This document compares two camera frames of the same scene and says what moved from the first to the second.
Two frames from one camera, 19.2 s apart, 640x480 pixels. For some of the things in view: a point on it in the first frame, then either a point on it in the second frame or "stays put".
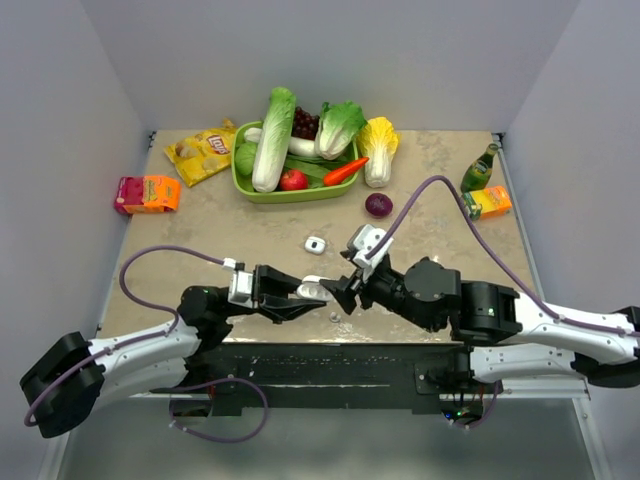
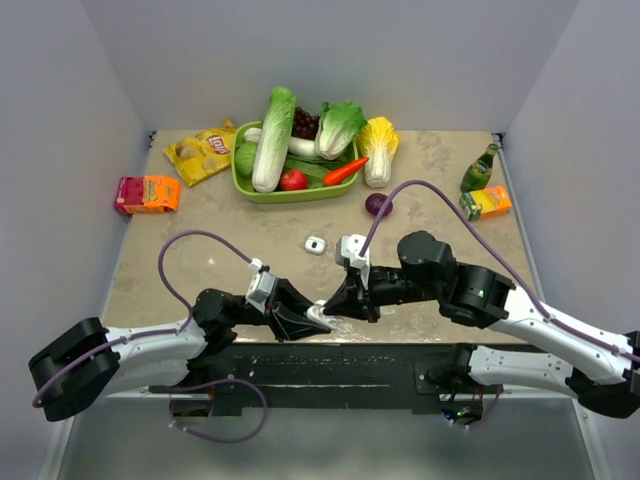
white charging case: [313, 289] → [316, 313]
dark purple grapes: [304, 125] stays put
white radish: [298, 146] stays put
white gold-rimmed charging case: [315, 245] stays put
